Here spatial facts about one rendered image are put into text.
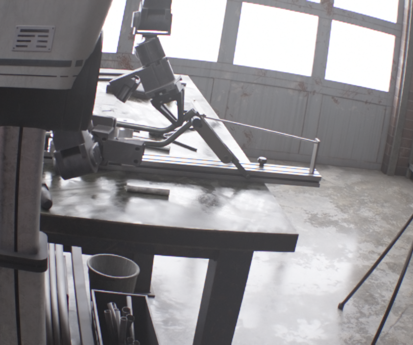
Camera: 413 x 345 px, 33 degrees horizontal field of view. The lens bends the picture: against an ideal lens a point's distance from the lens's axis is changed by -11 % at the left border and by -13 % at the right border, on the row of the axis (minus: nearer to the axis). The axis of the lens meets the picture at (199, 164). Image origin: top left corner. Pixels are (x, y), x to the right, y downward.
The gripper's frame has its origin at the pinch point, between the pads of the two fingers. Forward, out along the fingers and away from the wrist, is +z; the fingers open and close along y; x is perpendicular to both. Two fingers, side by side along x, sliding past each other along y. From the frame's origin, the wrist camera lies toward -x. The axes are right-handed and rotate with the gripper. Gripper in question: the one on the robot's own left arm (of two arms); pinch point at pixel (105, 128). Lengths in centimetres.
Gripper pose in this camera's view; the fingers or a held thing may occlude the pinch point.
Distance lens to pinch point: 164.4
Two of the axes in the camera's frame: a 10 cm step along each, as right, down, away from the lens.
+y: 1.5, -9.4, -3.0
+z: 1.2, -2.9, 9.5
